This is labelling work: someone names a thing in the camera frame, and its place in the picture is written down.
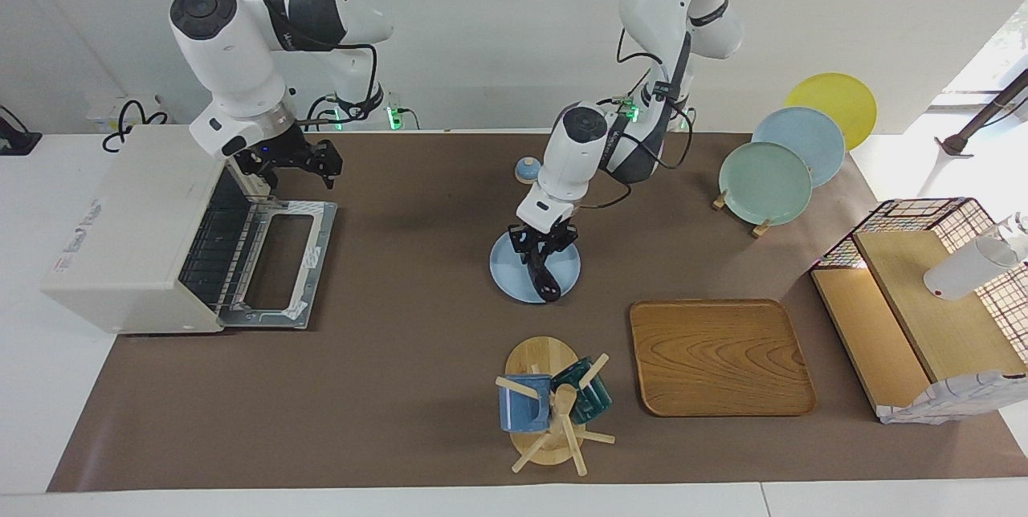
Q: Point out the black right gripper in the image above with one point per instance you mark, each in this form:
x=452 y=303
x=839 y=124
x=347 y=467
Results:
x=281 y=149

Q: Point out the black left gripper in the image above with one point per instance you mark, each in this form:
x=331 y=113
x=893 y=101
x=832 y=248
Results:
x=544 y=232

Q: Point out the dark purple eggplant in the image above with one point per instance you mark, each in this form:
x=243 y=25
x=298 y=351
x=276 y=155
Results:
x=546 y=282

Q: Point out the light blue ribbed plate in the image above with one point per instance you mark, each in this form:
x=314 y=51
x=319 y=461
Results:
x=506 y=276

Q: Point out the beige toaster oven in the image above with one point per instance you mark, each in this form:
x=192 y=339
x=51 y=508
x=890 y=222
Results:
x=128 y=236

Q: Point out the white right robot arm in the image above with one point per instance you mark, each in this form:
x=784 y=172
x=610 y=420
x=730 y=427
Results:
x=233 y=51

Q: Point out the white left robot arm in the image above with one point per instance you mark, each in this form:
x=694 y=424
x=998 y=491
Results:
x=578 y=156

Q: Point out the small blue lid wooden knob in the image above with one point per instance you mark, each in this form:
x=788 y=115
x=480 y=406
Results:
x=528 y=172

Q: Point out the wooden mug tree stand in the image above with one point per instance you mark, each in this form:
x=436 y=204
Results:
x=538 y=356

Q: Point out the dark green mug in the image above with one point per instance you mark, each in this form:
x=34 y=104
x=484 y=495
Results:
x=594 y=400

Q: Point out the blue mug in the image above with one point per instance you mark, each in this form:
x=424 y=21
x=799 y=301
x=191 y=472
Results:
x=522 y=413

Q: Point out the wooden plate rack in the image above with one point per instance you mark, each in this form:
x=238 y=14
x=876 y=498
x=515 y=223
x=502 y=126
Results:
x=719 y=201

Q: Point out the white power strip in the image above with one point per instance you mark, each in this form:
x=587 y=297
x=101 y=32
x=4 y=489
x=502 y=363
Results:
x=104 y=111

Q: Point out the rectangular wooden tray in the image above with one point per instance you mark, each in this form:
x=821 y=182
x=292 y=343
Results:
x=723 y=356

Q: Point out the brown table mat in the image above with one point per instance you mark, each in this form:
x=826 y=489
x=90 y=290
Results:
x=385 y=388

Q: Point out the pale green plate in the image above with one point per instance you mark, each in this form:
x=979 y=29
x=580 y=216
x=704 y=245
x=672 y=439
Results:
x=763 y=184

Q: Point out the black device on table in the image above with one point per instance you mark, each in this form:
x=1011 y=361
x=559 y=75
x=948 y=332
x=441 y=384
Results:
x=16 y=140

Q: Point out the light blue smooth plate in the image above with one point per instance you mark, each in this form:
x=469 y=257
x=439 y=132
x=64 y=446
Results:
x=811 y=136

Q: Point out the yellow plate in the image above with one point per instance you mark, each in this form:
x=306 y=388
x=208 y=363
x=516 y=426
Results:
x=835 y=99

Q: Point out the white cylindrical object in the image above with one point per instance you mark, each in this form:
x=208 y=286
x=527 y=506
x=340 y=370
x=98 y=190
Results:
x=964 y=268

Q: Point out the dark tripod stand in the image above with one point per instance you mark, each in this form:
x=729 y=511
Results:
x=984 y=116

